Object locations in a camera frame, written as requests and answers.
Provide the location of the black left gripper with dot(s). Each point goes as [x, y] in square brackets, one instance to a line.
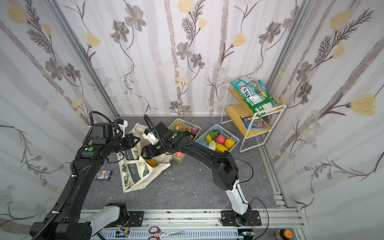
[132, 142]

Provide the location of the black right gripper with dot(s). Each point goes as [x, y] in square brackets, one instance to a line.
[147, 151]

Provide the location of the light green plastic basket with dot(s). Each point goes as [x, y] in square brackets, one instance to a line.
[183, 125]

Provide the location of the cream canvas grocery bag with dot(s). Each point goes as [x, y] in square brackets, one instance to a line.
[136, 174]

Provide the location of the light blue plastic basket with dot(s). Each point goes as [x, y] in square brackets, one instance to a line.
[214, 131]

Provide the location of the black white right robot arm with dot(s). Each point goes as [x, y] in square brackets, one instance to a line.
[225, 172]

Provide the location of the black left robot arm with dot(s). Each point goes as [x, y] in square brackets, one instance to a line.
[62, 223]

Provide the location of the brown candy bag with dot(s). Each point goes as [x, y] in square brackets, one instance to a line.
[247, 119]

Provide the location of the green snack bag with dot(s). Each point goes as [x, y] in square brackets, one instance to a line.
[255, 95]

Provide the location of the purple toy cabbage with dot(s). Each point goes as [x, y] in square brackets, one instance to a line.
[195, 131]

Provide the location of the orange toy mango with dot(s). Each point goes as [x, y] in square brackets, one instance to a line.
[151, 163]

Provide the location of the yellow toy lemon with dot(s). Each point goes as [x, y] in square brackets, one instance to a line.
[209, 138]

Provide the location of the blue playing cards box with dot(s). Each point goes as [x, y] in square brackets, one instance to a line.
[103, 175]

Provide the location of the pink red toy strawberry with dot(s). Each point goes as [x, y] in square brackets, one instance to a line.
[220, 139]

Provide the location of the orange yellow toy pumpkin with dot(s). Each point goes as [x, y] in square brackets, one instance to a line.
[229, 143]

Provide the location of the white metal wooden shelf rack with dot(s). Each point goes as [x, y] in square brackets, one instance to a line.
[254, 129]

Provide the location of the red handled scissors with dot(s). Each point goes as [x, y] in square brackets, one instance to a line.
[156, 233]

